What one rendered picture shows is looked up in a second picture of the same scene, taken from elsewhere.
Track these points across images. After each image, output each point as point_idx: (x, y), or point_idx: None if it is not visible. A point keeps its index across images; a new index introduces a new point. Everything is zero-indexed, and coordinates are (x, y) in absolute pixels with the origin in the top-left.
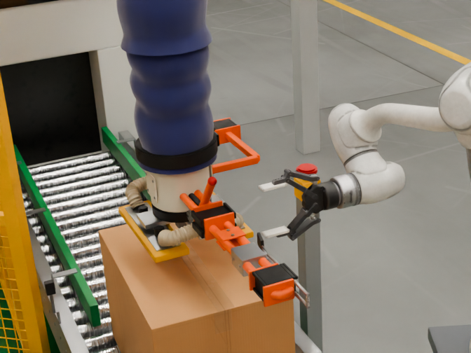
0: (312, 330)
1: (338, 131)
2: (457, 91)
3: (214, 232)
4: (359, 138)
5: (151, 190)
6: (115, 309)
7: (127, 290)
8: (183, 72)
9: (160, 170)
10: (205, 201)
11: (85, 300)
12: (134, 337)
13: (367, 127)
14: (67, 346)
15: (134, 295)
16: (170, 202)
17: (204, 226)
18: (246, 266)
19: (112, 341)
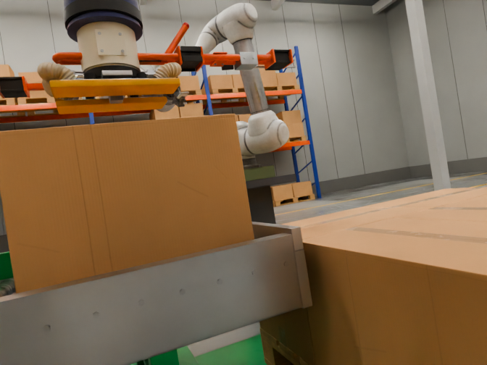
0: None
1: (140, 66)
2: (250, 3)
3: (211, 54)
4: (153, 70)
5: (111, 47)
6: (60, 223)
7: (151, 126)
8: None
9: (133, 19)
10: (175, 47)
11: None
12: (161, 186)
13: (153, 65)
14: (13, 311)
15: (173, 118)
16: (135, 56)
17: (201, 51)
18: (259, 54)
19: None
